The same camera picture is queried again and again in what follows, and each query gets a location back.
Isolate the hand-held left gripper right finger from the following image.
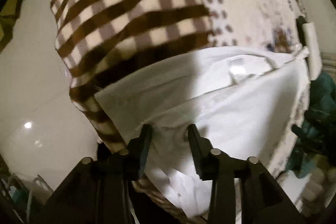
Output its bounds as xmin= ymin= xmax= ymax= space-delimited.
xmin=187 ymin=124 xmax=306 ymax=224

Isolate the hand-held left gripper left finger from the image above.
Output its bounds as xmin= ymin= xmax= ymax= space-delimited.
xmin=44 ymin=124 xmax=153 ymax=224

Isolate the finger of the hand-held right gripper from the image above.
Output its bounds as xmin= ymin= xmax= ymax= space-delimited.
xmin=296 ymin=15 xmax=308 ymax=46

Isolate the white garment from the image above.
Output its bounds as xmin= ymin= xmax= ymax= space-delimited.
xmin=94 ymin=46 xmax=311 ymax=219

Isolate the dark green cloth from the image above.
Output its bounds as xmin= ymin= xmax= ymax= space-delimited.
xmin=286 ymin=71 xmax=336 ymax=180

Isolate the brown checked blanket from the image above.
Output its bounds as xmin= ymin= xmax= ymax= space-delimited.
xmin=50 ymin=0 xmax=214 ymax=224

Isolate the dark yellow-edged cloth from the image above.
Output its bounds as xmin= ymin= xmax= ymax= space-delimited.
xmin=0 ymin=0 xmax=33 ymax=52

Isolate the white cable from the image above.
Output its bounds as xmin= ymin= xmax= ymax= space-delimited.
xmin=26 ymin=174 xmax=54 ymax=211

